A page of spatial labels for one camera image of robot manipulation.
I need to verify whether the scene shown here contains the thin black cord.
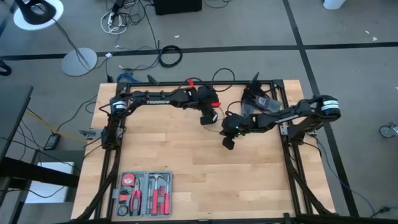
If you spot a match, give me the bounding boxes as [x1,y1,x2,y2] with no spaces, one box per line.
[203,105,228,133]

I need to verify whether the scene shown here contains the grey pouch with green trim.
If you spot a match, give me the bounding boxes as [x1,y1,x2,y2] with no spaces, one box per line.
[241,104,254,118]

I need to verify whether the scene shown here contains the black pouch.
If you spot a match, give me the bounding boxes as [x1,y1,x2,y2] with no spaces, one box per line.
[241,81,272,108]

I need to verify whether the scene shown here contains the black floor box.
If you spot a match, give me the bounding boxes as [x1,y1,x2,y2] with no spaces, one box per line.
[153,0,203,16]

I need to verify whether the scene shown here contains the grey plastic tool case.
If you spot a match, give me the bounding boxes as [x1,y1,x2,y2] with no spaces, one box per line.
[112,170,174,218]

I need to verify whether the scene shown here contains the red tape measure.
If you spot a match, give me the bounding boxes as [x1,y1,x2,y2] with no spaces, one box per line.
[121,173,136,187]

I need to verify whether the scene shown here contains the slim grey metal tool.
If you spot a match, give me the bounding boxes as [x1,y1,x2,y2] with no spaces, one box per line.
[145,182,152,216]

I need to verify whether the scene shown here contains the white power strip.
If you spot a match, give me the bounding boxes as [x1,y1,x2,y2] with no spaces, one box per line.
[106,11,118,28]

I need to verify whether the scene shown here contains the red black utility knife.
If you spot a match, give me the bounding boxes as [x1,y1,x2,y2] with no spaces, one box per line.
[119,190,131,205]

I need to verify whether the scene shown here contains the grey disc floor stand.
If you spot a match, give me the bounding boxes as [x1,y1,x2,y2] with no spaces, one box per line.
[51,17,98,78]

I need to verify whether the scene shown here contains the grey caster wheel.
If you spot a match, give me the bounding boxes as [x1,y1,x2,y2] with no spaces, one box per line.
[378,122,398,139]

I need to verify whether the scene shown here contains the white floor object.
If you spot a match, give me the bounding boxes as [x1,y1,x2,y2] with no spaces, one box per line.
[322,0,347,11]

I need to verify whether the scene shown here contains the black power adapter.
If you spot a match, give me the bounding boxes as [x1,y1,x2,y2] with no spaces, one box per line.
[42,133,62,151]

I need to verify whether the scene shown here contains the black desk crossbar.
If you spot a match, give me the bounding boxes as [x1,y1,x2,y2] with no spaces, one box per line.
[0,156,80,189]

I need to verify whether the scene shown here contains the white box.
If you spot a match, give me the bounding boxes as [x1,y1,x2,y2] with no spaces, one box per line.
[24,161,76,204]

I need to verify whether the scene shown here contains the black stand with white base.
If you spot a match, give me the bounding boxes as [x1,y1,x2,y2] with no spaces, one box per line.
[13,0,65,31]

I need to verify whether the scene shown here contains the black desk top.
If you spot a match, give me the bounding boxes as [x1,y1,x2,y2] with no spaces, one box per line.
[0,84,34,164]

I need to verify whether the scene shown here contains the right camera black cable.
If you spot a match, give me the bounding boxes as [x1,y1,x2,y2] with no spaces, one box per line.
[226,100,244,116]

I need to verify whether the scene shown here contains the camera black cable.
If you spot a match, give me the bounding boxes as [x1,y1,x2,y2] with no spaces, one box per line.
[211,67,236,93]
[226,100,244,116]

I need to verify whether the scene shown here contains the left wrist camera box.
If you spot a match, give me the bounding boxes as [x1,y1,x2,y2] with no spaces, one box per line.
[200,113,219,126]

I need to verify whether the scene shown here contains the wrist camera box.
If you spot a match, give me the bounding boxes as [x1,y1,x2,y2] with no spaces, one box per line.
[221,136,236,151]
[200,113,219,126]

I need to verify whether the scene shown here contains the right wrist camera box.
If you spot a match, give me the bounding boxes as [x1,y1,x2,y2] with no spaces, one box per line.
[221,136,236,151]

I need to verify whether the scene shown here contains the looped thin arm cable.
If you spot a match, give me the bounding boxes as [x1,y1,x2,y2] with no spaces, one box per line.
[177,77,203,91]

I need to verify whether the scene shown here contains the left camera black cable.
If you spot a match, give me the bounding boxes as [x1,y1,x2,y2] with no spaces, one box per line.
[211,67,236,93]

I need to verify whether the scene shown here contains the dark aluminium table frame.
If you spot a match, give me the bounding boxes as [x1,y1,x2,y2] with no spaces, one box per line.
[73,79,338,224]

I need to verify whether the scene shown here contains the coiled black floor cable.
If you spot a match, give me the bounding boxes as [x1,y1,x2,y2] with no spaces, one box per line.
[157,44,184,68]

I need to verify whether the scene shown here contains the bundled blue cable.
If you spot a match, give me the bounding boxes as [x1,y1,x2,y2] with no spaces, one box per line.
[116,71,135,83]

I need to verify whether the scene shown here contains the tangled black floor cables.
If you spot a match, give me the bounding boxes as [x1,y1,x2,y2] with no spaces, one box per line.
[105,0,161,74]

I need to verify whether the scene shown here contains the red handled screwdriver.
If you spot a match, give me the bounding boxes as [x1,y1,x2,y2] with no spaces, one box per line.
[164,174,171,216]

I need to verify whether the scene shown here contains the long blue floor cable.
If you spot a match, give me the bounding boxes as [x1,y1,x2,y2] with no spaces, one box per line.
[317,139,391,218]

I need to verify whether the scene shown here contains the red handled hammer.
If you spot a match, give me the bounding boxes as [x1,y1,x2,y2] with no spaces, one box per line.
[147,172,164,217]

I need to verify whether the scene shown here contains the tangled white cables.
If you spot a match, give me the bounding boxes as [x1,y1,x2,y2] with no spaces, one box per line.
[99,8,129,35]

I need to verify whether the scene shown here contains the red handled pliers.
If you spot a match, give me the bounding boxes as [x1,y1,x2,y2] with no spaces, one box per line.
[129,179,143,217]

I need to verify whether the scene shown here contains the yellow floor cable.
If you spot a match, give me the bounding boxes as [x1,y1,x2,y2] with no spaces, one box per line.
[26,107,90,143]

